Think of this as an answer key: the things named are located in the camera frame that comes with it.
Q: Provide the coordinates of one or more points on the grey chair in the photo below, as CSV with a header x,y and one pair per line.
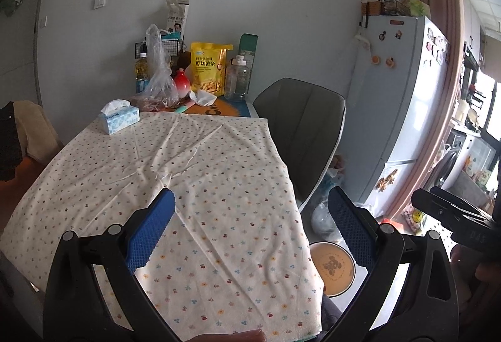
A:
x,y
301,130

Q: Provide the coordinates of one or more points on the wooden box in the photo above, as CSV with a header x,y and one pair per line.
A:
x,y
372,8

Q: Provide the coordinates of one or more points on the red vase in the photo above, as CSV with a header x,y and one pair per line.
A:
x,y
182,85

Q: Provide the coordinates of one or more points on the orange chair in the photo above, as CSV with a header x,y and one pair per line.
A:
x,y
19,181

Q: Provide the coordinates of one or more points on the floral print tablecloth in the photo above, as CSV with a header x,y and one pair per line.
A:
x,y
195,177

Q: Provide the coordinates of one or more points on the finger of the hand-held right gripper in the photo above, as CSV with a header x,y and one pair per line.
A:
x,y
442,209

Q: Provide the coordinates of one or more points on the light green packet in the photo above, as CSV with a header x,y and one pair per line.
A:
x,y
419,7

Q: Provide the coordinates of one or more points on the dark cloth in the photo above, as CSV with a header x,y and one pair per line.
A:
x,y
9,142

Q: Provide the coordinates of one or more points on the red and white box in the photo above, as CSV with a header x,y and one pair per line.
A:
x,y
390,223

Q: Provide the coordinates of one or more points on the clear plastic bottle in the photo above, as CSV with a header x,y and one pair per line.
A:
x,y
237,81

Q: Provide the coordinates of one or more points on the white milk carton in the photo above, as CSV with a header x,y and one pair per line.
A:
x,y
178,21

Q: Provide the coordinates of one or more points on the round bear print bin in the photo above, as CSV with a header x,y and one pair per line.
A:
x,y
332,267

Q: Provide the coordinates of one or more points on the teal pink small packet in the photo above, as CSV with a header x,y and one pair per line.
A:
x,y
184,107

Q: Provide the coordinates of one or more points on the orange round magnet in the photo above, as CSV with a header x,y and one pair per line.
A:
x,y
375,60

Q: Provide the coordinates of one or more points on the small dark figure magnet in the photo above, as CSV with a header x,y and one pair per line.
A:
x,y
381,35
399,33

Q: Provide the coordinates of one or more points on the blue tissue box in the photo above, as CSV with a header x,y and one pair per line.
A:
x,y
121,122

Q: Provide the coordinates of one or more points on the person's right hand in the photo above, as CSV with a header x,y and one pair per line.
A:
x,y
489,273

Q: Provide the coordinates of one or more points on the beige cloth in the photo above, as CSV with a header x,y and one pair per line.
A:
x,y
37,126

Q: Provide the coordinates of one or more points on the washing machine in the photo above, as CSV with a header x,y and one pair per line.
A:
x,y
454,158

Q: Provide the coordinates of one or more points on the red strip magnet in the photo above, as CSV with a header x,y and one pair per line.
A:
x,y
396,22

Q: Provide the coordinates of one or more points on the white refrigerator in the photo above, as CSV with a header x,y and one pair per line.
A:
x,y
391,111

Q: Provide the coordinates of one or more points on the small crumpled white tissue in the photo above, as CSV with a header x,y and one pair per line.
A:
x,y
203,97

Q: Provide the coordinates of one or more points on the yellow print packet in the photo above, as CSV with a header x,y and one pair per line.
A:
x,y
415,218

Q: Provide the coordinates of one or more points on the tall clear plastic bag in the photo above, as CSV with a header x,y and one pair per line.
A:
x,y
158,83

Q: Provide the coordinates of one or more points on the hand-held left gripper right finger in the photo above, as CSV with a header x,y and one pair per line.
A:
x,y
350,228

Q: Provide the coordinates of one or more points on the white light switch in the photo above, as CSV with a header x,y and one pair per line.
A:
x,y
100,1

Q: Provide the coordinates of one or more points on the tan fridge magnet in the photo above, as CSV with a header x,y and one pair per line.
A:
x,y
387,180

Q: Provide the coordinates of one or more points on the cluster of side fridge magnets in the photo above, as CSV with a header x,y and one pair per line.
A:
x,y
436,46

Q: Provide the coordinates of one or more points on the brown bear magnet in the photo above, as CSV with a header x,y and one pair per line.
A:
x,y
389,61

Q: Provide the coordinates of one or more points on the green carton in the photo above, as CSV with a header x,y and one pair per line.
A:
x,y
248,48

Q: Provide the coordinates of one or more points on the orange table mat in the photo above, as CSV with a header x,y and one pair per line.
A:
x,y
231,109

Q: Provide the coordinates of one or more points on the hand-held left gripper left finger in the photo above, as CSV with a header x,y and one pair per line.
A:
x,y
152,228

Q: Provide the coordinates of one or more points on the white fridge hook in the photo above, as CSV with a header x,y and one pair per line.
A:
x,y
363,37

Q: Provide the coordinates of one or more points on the cooking oil bottle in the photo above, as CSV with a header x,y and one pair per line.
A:
x,y
141,72

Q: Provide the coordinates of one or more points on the yellow snack bag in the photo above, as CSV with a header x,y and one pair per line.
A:
x,y
207,70

